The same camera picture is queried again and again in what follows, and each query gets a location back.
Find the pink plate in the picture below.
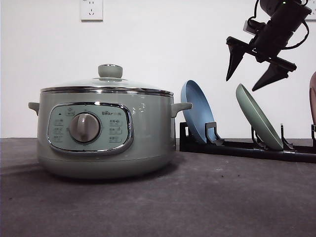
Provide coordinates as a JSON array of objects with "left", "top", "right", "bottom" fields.
[{"left": 309, "top": 71, "right": 316, "bottom": 125}]

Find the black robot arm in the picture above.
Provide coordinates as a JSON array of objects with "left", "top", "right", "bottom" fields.
[{"left": 226, "top": 0, "right": 311, "bottom": 91}]

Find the black plate rack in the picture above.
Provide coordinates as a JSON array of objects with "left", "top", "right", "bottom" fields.
[{"left": 179, "top": 122, "right": 316, "bottom": 163}]

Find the green plate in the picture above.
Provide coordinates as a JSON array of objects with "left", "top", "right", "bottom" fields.
[{"left": 236, "top": 83, "right": 284, "bottom": 151}]

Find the white wall socket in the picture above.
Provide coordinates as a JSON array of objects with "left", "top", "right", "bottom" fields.
[
  {"left": 79, "top": 0, "right": 104, "bottom": 23},
  {"left": 305, "top": 0, "right": 316, "bottom": 21}
]

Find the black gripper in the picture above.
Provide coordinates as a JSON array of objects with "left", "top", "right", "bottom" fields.
[{"left": 226, "top": 2, "right": 312, "bottom": 91}]

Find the green electric steamer pot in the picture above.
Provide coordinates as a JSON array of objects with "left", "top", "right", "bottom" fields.
[{"left": 28, "top": 86, "right": 192, "bottom": 180}]

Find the blue plate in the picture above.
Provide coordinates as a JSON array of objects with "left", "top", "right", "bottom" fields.
[{"left": 181, "top": 79, "right": 215, "bottom": 142}]

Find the grey table mat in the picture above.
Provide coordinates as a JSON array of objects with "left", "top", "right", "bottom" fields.
[{"left": 0, "top": 138, "right": 316, "bottom": 237}]

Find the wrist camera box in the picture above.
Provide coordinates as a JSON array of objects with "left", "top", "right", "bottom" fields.
[{"left": 243, "top": 20, "right": 266, "bottom": 35}]

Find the glass steamer lid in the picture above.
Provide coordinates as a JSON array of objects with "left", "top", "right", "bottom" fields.
[{"left": 40, "top": 64, "right": 174, "bottom": 96}]

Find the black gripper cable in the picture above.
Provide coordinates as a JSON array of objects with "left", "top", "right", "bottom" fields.
[{"left": 247, "top": 0, "right": 310, "bottom": 50}]

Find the white wall socket right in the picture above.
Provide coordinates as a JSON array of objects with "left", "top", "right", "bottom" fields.
[{"left": 305, "top": 0, "right": 316, "bottom": 21}]

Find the white wall socket left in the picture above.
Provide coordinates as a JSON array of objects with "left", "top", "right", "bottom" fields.
[{"left": 79, "top": 0, "right": 104, "bottom": 23}]

